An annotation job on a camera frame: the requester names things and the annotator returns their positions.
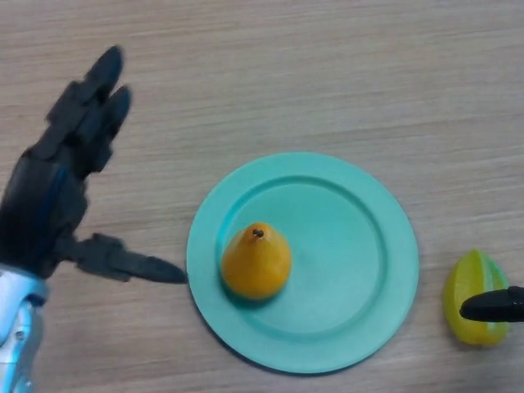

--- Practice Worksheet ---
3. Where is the yellow pear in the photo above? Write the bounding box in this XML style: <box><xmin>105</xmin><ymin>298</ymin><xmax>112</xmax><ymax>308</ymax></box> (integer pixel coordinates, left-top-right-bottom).
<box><xmin>221</xmin><ymin>222</ymin><xmax>293</xmax><ymax>301</ymax></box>

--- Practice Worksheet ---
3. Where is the green round plate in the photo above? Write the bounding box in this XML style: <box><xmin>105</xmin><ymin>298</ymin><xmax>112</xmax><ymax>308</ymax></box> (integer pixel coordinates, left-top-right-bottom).
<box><xmin>186</xmin><ymin>151</ymin><xmax>420</xmax><ymax>376</ymax></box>

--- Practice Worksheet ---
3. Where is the yellow-green starfruit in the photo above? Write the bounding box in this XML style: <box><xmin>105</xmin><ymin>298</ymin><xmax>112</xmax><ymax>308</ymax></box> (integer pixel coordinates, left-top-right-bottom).
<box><xmin>442</xmin><ymin>248</ymin><xmax>512</xmax><ymax>347</ymax></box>

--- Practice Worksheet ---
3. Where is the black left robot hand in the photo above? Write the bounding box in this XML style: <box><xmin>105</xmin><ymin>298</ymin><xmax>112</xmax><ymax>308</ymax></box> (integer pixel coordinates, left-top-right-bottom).
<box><xmin>0</xmin><ymin>45</ymin><xmax>188</xmax><ymax>285</ymax></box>

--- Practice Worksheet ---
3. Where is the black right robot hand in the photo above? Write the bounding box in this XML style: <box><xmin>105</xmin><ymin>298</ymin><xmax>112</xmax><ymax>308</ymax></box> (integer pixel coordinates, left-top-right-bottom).
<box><xmin>458</xmin><ymin>286</ymin><xmax>524</xmax><ymax>324</ymax></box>

